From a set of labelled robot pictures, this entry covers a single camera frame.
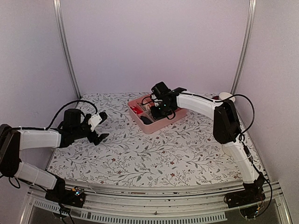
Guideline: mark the left aluminium frame post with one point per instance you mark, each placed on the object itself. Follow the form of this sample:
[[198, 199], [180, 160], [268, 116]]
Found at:
[[65, 48]]

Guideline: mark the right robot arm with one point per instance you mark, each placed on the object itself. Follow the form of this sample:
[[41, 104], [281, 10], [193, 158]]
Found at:
[[226, 125]]

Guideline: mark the pink divided organizer box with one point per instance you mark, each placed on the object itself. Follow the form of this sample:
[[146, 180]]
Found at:
[[157, 124]]

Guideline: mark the white small bowl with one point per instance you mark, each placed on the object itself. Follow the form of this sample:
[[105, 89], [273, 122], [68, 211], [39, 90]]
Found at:
[[225, 95]]

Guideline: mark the grey underwear cream waistband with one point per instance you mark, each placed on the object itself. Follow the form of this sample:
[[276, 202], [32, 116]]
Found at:
[[146, 106]]

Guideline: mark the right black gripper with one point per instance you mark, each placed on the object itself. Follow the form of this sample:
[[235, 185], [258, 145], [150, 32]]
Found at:
[[156, 116]]

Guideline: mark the dark rolled cloth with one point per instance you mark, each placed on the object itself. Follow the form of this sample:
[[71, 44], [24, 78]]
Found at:
[[146, 120]]

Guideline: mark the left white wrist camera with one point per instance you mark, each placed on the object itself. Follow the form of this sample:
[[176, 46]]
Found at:
[[97, 119]]

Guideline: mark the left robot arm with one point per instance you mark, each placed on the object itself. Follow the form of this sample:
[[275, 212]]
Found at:
[[75, 125]]

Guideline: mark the red rolled cloth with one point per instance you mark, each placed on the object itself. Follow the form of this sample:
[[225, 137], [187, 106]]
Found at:
[[136, 110]]

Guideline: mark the floral table cloth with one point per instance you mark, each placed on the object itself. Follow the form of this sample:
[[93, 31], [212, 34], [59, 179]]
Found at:
[[184, 153]]

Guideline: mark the aluminium frame post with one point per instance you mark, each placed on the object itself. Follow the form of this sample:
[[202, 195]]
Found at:
[[245, 45], [65, 48]]

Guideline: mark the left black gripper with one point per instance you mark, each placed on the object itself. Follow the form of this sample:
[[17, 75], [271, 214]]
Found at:
[[92, 138]]

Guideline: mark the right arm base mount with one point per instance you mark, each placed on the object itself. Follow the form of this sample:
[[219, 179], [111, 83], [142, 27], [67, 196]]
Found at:
[[252, 193]]

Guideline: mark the right aluminium frame post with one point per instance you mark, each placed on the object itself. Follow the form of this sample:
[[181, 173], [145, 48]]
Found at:
[[245, 45]]

